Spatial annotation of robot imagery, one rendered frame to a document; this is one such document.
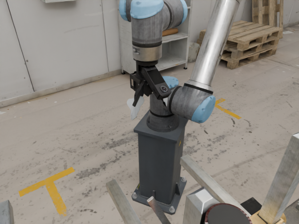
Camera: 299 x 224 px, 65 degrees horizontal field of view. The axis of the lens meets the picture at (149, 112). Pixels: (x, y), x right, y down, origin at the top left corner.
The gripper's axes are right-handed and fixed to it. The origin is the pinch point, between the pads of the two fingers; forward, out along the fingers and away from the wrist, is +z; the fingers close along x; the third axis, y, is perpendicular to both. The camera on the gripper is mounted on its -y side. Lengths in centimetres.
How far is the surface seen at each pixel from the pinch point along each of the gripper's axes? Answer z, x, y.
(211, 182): 8.4, -0.1, -29.0
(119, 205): 7.7, 25.2, -20.1
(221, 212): -18, 22, -46
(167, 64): 81, -171, 188
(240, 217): -18, 21, -47
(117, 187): 7.7, 22.7, -14.7
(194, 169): 8.4, -0.1, -22.4
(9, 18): 2, 7, 225
